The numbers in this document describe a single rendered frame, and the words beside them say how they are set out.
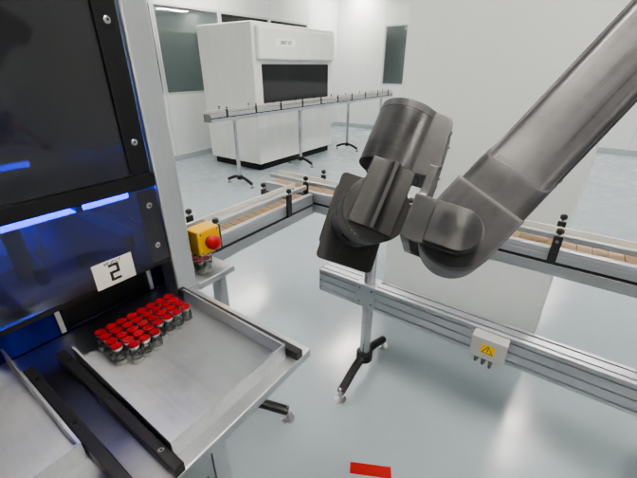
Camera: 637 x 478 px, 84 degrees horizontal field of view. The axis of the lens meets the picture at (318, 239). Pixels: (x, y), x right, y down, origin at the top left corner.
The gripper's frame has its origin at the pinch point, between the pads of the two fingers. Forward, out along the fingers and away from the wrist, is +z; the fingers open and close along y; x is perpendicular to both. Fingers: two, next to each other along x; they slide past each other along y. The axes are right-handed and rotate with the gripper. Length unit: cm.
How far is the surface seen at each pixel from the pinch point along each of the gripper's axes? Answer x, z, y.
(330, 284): 13, 122, 12
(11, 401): -46, 20, 46
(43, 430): -36, 14, 46
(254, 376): -6.1, 19.6, 29.2
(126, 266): -41, 33, 19
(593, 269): 77, 50, -17
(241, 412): -6.2, 15.7, 34.4
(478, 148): 58, 109, -69
